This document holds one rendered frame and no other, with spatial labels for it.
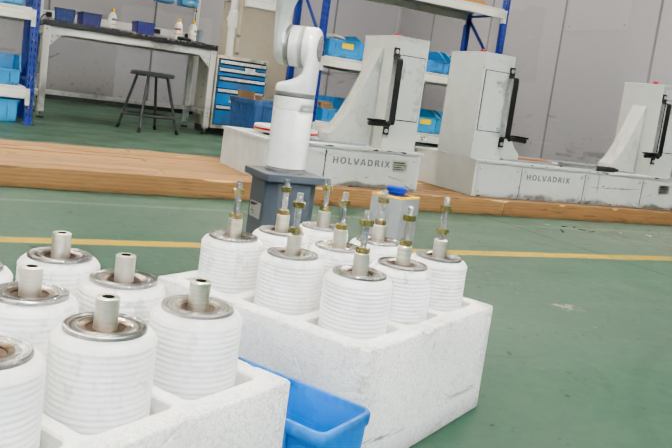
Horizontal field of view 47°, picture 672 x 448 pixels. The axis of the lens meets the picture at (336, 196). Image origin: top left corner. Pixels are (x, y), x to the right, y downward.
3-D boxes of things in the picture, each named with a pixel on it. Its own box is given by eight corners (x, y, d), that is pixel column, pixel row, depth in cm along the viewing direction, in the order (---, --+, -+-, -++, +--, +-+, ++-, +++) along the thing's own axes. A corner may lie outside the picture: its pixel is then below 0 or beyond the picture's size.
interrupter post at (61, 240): (45, 257, 93) (47, 231, 92) (62, 255, 95) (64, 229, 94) (57, 262, 91) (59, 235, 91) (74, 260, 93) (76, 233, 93)
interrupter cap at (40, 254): (13, 254, 92) (13, 249, 92) (67, 249, 98) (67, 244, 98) (51, 269, 88) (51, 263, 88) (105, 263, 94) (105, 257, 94)
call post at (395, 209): (349, 347, 152) (370, 193, 148) (367, 340, 158) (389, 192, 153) (379, 358, 148) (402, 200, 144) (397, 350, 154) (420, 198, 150)
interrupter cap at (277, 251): (326, 263, 110) (327, 259, 110) (278, 262, 107) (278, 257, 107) (305, 251, 117) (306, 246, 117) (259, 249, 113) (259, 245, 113)
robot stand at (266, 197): (229, 288, 182) (244, 164, 178) (285, 288, 189) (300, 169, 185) (251, 307, 170) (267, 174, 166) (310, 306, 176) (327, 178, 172)
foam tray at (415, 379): (144, 387, 120) (156, 275, 117) (297, 340, 152) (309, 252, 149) (349, 485, 98) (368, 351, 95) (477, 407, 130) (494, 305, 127)
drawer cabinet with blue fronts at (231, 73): (191, 128, 712) (199, 53, 703) (238, 132, 734) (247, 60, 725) (210, 134, 661) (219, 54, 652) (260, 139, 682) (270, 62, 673)
